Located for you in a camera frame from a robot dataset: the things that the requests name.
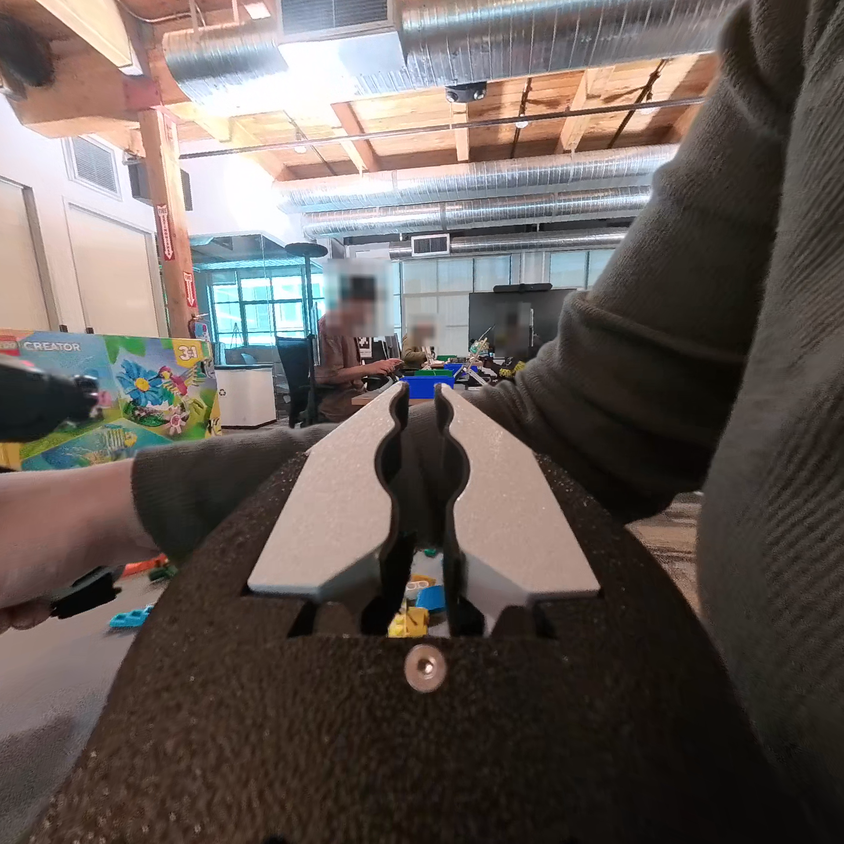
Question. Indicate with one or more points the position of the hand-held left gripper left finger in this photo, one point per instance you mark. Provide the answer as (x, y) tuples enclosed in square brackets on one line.
[(323, 527)]

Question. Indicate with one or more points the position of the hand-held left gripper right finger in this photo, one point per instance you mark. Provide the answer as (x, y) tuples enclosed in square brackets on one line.
[(521, 527)]

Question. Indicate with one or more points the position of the large pile of colourful bricks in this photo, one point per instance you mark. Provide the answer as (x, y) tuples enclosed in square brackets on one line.
[(409, 623)]

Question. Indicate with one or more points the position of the person's right forearm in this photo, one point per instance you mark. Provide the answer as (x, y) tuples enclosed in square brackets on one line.
[(211, 481)]

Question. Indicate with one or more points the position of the wooden work desk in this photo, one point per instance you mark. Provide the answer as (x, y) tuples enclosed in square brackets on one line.
[(369, 399)]

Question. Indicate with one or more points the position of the person's right hand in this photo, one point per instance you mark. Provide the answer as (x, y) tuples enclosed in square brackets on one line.
[(53, 527)]

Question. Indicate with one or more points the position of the colourful toy set box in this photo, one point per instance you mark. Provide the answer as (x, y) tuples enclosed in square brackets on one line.
[(151, 395)]

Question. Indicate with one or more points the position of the white recycling bin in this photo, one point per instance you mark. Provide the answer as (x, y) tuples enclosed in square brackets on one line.
[(244, 395)]

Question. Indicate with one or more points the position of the black office chair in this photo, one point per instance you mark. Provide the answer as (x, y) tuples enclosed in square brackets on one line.
[(290, 376)]

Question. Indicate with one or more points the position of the dark green brick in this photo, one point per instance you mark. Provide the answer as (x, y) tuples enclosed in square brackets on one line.
[(161, 573)]

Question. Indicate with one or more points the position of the blue storage bin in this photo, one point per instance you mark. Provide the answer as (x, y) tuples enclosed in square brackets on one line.
[(422, 388)]

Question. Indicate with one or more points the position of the red fire extinguisher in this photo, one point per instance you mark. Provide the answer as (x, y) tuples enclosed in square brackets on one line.
[(199, 327)]

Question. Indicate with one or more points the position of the orange brick separator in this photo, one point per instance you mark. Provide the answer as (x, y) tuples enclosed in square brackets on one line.
[(142, 566)]

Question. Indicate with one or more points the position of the sky blue plate brick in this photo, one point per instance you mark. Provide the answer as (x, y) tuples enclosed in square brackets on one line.
[(128, 618)]

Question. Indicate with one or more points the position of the wooden column with red signs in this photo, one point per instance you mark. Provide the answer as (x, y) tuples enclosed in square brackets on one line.
[(165, 198)]

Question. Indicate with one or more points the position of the glass meeting room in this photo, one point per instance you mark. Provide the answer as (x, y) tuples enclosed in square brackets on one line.
[(257, 297)]

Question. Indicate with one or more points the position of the black box speaker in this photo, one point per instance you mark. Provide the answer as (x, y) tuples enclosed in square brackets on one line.
[(138, 181)]

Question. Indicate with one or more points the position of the black floor lamp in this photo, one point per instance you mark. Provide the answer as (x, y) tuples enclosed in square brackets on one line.
[(306, 249)]

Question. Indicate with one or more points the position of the black wall screen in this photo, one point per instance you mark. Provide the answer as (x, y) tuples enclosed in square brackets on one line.
[(481, 323)]

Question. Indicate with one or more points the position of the white wall vent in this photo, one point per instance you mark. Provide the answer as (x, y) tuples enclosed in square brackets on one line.
[(92, 165)]

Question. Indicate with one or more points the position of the long silver ventilation duct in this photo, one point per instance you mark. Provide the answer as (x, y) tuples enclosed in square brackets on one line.
[(527, 242), (461, 178), (494, 214)]

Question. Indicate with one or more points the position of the white duct grille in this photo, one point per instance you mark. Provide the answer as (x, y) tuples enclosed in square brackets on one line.
[(430, 244)]

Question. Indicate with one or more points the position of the black dome camera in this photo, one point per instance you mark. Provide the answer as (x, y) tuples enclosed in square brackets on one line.
[(465, 93)]

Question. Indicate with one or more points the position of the wide silver ventilation duct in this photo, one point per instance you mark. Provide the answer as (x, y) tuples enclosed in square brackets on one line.
[(527, 33)]

